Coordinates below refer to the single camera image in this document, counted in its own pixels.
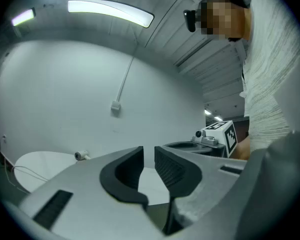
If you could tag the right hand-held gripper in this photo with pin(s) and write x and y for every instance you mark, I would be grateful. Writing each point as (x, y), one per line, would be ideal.
(215, 134)

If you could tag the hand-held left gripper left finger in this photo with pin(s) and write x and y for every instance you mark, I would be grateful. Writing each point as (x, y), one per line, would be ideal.
(125, 176)

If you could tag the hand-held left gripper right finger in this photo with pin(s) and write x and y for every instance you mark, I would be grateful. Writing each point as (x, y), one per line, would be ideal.
(180, 176)

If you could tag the person's right forearm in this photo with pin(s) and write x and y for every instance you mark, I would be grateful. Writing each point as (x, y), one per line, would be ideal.
(243, 149)

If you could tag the small distant ceiling light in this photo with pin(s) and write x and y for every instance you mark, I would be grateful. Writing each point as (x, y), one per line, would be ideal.
(207, 112)
(218, 118)

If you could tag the grey striped shirt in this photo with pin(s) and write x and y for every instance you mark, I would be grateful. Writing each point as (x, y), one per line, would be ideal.
(270, 71)

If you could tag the person's head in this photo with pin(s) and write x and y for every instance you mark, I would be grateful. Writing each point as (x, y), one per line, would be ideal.
(236, 19)

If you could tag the long ceiling light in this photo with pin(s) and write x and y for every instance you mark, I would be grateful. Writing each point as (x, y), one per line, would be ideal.
(110, 9)

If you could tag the short ceiling light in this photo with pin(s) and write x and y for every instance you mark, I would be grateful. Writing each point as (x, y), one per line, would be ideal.
(22, 17)

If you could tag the white wall junction box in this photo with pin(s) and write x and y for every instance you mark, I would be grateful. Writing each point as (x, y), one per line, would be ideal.
(115, 105)

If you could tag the white wall conduit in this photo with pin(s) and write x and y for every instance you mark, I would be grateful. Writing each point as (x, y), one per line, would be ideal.
(124, 80)

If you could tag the black head-worn camera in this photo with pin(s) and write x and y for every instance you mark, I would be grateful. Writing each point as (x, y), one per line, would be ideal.
(190, 20)

